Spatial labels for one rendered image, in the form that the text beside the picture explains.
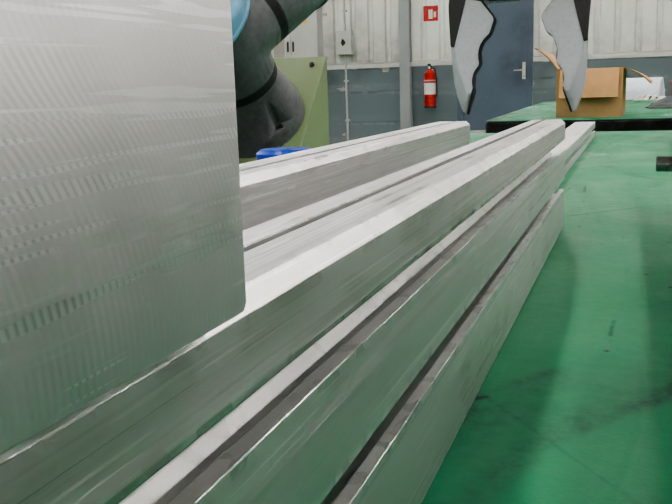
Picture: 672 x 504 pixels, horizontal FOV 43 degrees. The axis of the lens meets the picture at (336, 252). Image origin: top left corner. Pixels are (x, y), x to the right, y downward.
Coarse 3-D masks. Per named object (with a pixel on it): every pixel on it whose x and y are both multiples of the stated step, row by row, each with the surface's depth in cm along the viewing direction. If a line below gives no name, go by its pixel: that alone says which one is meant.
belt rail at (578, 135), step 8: (568, 128) 151; (576, 128) 150; (584, 128) 150; (592, 128) 163; (568, 136) 129; (576, 136) 129; (584, 136) 139; (592, 136) 164; (560, 144) 113; (568, 144) 113; (576, 144) 121; (584, 144) 140; (552, 152) 101; (568, 152) 107; (576, 152) 122; (568, 160) 110; (568, 168) 108
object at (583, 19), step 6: (576, 0) 66; (582, 0) 66; (588, 0) 65; (576, 6) 66; (582, 6) 66; (588, 6) 65; (582, 12) 66; (588, 12) 66; (582, 18) 66; (588, 18) 66; (582, 24) 66; (588, 24) 66; (582, 30) 66; (588, 30) 66
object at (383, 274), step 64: (448, 128) 59; (512, 128) 53; (256, 192) 29; (320, 192) 35; (384, 192) 23; (448, 192) 25; (512, 192) 43; (256, 256) 15; (320, 256) 15; (384, 256) 18; (448, 256) 26; (512, 256) 40; (256, 320) 12; (320, 320) 15; (384, 320) 19; (448, 320) 25; (512, 320) 39; (128, 384) 9; (192, 384) 11; (256, 384) 12; (320, 384) 15; (384, 384) 19; (448, 384) 26; (64, 448) 8; (128, 448) 9; (192, 448) 13; (256, 448) 12; (320, 448) 15; (384, 448) 19; (448, 448) 26
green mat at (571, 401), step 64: (576, 192) 87; (640, 192) 86; (576, 256) 55; (640, 256) 55; (576, 320) 41; (640, 320) 40; (512, 384) 32; (576, 384) 32; (640, 384) 32; (512, 448) 27; (576, 448) 26; (640, 448) 26
